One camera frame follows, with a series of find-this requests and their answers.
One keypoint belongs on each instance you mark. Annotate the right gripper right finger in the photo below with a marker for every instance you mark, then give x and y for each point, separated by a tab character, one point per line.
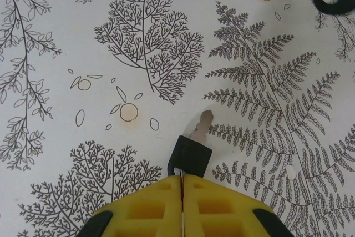
191	206

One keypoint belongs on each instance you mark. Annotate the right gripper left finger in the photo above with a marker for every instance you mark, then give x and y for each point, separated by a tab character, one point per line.
119	214

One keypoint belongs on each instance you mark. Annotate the black-head key with green tag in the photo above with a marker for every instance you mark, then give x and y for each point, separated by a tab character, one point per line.
191	156

